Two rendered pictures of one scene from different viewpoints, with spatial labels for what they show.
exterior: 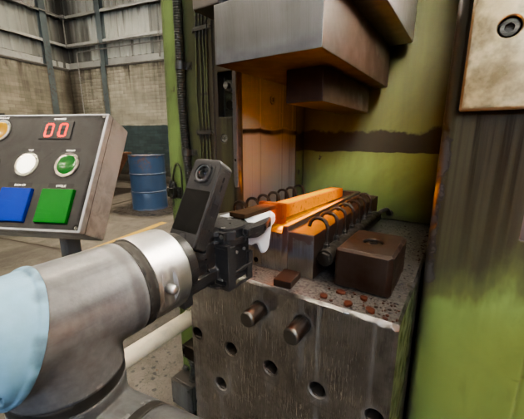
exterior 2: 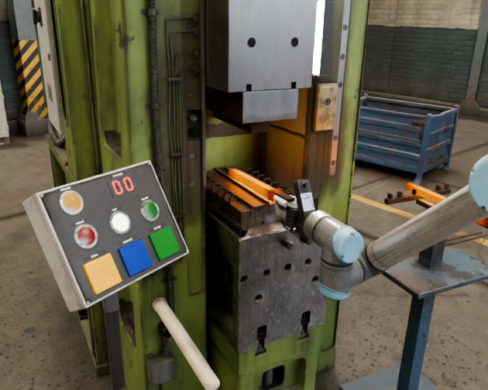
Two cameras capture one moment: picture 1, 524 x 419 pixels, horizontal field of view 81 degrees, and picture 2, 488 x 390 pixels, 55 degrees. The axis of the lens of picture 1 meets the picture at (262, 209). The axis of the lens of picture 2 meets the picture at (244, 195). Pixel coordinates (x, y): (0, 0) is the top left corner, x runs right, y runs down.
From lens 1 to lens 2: 1.40 m
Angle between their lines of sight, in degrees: 60
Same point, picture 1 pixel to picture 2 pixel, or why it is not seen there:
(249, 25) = (263, 105)
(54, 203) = (166, 241)
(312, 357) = (306, 248)
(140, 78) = not seen: outside the picture
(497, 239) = (324, 176)
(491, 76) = (324, 118)
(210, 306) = (254, 257)
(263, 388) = (283, 281)
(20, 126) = (87, 192)
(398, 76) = not seen: hidden behind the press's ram
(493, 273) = (323, 190)
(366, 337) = not seen: hidden behind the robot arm
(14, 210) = (143, 260)
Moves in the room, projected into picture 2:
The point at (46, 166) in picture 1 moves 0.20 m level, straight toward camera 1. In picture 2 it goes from (135, 217) to (214, 215)
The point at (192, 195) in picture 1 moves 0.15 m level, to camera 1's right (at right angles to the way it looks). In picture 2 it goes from (304, 196) to (321, 182)
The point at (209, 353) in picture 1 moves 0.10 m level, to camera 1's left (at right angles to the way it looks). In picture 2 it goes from (251, 285) to (237, 300)
